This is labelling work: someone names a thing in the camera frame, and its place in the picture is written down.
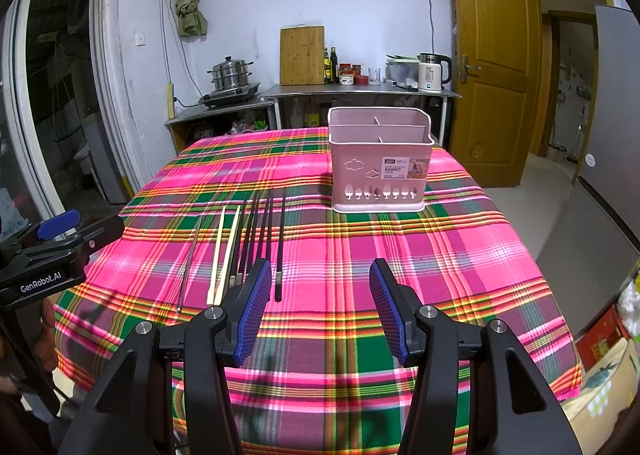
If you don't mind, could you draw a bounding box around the light wooden chopstick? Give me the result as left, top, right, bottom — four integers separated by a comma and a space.
206, 207, 227, 307
213, 207, 242, 305

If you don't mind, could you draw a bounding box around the silver metal chopstick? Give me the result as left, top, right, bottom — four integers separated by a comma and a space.
176, 214, 204, 313

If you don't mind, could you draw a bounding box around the stainless steel steamer pot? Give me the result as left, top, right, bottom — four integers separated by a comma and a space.
208, 56, 253, 91

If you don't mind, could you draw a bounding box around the drinking glass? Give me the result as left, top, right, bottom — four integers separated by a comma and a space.
369, 68, 381, 84

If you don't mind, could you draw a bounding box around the pink plaid tablecloth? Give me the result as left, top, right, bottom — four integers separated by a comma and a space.
54, 129, 582, 454

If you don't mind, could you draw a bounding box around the wooden cutting board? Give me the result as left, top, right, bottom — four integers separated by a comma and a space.
280, 26, 324, 86

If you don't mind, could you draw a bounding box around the black induction cooker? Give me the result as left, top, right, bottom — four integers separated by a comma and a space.
200, 82, 260, 108

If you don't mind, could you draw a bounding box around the white electric kettle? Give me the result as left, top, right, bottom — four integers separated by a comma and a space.
418, 53, 452, 92

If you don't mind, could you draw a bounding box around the black chopstick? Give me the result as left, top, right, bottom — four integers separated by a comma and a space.
259, 194, 273, 261
228, 199, 247, 287
245, 190, 266, 275
235, 190, 260, 285
274, 188, 286, 302

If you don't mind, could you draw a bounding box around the low grey side cabinet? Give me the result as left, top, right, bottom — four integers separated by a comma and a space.
165, 98, 277, 152

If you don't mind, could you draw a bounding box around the pink plastic utensil caddy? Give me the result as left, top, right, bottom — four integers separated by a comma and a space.
328, 106, 435, 213

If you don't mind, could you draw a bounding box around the dark oil bottle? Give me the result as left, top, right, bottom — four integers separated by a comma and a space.
330, 46, 340, 84

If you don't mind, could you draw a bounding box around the yellow wooden door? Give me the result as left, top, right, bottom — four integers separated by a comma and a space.
450, 0, 540, 187

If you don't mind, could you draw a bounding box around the person's left hand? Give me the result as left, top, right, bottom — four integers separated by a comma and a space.
35, 298, 58, 373

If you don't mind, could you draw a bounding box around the steel kitchen shelf table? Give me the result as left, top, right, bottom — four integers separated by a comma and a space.
259, 83, 461, 149

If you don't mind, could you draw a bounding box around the clear plastic storage box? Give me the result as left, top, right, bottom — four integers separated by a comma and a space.
386, 55, 419, 89

